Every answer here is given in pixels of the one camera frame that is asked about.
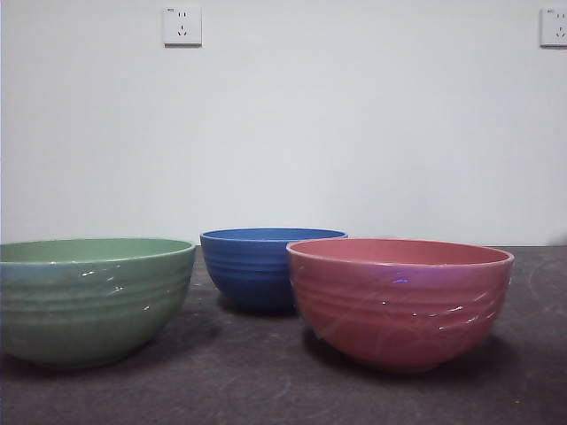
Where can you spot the blue ribbed bowl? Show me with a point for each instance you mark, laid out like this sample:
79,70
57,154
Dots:
248,274

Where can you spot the red ribbed bowl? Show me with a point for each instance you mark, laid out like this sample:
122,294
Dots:
398,319

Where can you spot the white wall socket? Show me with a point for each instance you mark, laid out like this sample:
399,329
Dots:
182,25
554,27

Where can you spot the green ribbed bowl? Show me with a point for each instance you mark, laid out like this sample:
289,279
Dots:
88,305

